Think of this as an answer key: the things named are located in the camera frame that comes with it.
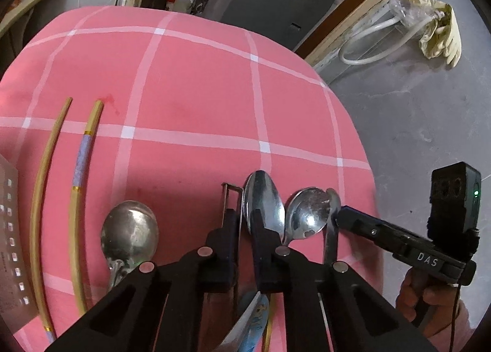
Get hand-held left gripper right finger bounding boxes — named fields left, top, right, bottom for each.
left=249, top=209, right=440, bottom=352

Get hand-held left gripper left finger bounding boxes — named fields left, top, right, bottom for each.
left=44, top=208, right=241, bottom=352

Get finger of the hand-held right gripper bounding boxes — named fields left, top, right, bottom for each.
left=331, top=205, right=429, bottom=255

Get slim metal spoon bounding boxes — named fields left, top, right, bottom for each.
left=323, top=188, right=342, bottom=265

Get blue handled child's spoon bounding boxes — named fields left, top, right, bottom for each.
left=240, top=294, right=270, bottom=352

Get shiny round metal spoon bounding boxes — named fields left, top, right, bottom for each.
left=284, top=187, right=334, bottom=247

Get shiny oval metal spoon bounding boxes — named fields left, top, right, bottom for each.
left=218, top=170, right=287, bottom=352

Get perforated pink utensil holder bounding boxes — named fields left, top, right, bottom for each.
left=0, top=154, right=39, bottom=327

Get person's right forearm pink sleeve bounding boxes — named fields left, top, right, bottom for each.
left=420, top=296, right=473, bottom=352

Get person's right hand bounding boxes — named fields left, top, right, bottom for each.
left=395, top=269, right=462, bottom=337

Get large dull metal spoon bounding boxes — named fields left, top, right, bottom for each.
left=100, top=200, right=160, bottom=293

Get pink checked tablecloth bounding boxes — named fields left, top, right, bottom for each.
left=0, top=6, right=384, bottom=352

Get yellow rubber gloves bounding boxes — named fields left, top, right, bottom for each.
left=398, top=0, right=462, bottom=67

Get wooden chopstick blue patterned band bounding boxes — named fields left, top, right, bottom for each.
left=30, top=96, right=73, bottom=342
left=69, top=100, right=105, bottom=316

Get grey metal cabinet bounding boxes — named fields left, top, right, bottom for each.
left=201, top=0, right=346, bottom=52

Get pale wooden plank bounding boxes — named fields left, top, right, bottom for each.
left=0, top=0, right=72, bottom=36

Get thin black cable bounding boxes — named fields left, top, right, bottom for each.
left=450, top=285, right=461, bottom=352

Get white hose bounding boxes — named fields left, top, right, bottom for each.
left=339, top=14, right=436, bottom=66

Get wooden door frame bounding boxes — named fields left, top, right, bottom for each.
left=295, top=0, right=442, bottom=69

